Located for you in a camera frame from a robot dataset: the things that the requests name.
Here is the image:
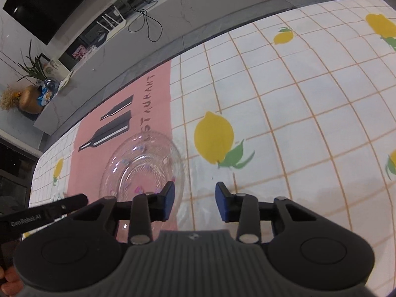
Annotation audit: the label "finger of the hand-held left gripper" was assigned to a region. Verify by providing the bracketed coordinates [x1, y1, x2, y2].
[29, 193, 89, 221]

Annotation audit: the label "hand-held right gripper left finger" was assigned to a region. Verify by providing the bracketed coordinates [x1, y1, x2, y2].
[73, 181, 176, 245]

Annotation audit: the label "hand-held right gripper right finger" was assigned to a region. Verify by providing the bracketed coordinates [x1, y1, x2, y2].
[215, 181, 316, 244]

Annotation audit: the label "person's left hand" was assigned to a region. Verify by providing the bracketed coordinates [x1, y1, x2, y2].
[0, 267, 25, 297]

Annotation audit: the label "dark glass cabinet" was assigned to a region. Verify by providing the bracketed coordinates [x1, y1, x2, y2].
[0, 135, 39, 200]

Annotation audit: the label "pink bottle print table mat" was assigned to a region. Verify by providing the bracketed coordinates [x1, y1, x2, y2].
[67, 60, 186, 242]

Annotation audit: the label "golden vase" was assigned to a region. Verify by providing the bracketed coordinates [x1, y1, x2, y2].
[19, 85, 44, 115]

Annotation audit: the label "blue snack packet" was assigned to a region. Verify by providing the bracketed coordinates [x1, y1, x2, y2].
[37, 87, 55, 106]

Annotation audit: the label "lemon checked tablecloth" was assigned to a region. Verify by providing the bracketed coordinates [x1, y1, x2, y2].
[22, 0, 396, 297]

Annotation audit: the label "dried yellow flowers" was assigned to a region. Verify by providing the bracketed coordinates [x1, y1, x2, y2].
[0, 87, 21, 111]

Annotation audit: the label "white papers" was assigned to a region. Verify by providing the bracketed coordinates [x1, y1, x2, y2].
[59, 70, 75, 89]

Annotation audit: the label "green potted plant white pot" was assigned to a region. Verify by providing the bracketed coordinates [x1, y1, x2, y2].
[17, 39, 63, 82]

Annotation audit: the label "white router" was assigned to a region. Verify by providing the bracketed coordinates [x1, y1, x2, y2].
[96, 6, 128, 38]

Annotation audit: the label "grey marble television cabinet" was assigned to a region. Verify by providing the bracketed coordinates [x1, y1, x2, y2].
[33, 0, 328, 135]

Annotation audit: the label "black television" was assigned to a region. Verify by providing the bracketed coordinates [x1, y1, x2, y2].
[2, 0, 175, 46]

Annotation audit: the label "black cable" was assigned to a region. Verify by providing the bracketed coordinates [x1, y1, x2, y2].
[127, 1, 164, 43]

